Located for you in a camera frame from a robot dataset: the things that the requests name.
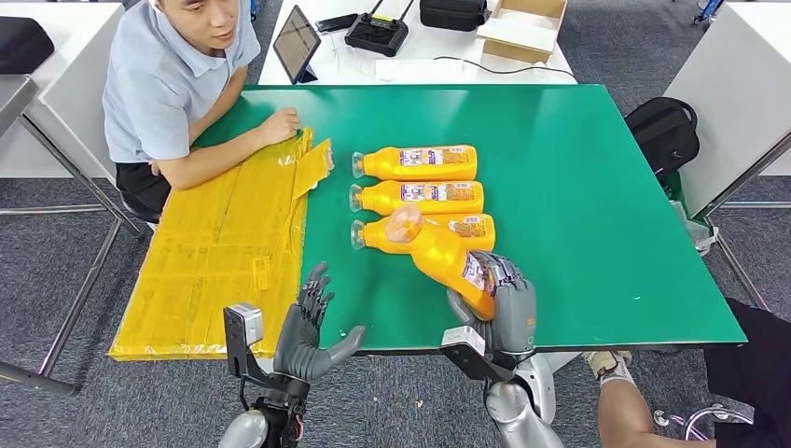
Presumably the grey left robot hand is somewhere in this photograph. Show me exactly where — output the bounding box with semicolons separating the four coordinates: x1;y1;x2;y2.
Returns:
272;261;367;385

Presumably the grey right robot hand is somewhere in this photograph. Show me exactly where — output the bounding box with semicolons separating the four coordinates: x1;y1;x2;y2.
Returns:
446;250;539;366

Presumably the person's right hand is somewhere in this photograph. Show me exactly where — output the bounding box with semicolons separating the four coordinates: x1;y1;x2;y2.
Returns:
257;107;302;147

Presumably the orange detergent bottle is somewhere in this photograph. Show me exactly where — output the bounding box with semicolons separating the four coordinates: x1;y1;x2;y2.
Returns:
351;144;479;182
349;213;497;256
383;203;503;323
347;179;485;217

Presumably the yellow taped cardboard flap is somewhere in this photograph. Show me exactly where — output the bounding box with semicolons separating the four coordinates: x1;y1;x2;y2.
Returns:
290;138;336;201

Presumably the black tablet on stand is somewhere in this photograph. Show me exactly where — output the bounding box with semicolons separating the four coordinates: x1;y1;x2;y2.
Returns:
272;5;323;86

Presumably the black phone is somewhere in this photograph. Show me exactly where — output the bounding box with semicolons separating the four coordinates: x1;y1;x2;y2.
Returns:
314;12;360;34

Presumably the yellow taped cardboard board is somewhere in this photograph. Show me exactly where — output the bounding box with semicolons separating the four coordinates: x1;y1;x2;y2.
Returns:
107;126;316;363

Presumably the black controller with antennas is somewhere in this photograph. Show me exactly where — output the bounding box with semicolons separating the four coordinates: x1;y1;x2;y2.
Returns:
343;0;416;59

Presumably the person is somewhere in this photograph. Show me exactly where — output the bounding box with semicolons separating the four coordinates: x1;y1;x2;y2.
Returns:
102;0;302;225
583;298;791;448

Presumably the chrome chair base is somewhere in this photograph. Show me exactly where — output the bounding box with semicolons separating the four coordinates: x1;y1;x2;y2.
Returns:
653;403;756;443

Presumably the white desk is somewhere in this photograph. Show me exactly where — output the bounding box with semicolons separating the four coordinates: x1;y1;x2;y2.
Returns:
0;0;145;399
664;0;791;311
257;0;580;87

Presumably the clear plastic bag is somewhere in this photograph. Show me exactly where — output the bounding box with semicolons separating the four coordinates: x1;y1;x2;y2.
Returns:
670;199;720;258

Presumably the black zip case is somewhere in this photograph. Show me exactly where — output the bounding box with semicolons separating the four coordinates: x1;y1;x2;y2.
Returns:
419;0;491;33

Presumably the black backpack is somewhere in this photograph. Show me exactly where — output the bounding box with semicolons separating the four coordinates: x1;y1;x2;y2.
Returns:
624;96;701;184

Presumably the open cardboard box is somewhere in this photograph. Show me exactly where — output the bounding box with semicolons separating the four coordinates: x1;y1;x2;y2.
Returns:
476;0;568;65

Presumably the white foam sheet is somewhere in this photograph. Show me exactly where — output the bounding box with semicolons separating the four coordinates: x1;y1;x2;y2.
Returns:
477;7;558;54

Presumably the black bag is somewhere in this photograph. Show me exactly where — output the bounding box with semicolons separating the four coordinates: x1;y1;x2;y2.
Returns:
0;16;56;76

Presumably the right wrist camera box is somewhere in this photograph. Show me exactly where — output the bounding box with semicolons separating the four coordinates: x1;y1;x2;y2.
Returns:
439;326;517;385

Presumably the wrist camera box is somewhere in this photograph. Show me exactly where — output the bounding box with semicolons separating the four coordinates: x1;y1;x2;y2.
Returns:
439;326;517;385
222;302;267;378

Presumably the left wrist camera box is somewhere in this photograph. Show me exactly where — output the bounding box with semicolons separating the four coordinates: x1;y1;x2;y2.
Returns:
222;302;267;378

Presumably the black cable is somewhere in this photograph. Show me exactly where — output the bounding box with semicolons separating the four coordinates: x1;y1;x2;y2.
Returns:
432;55;579;81

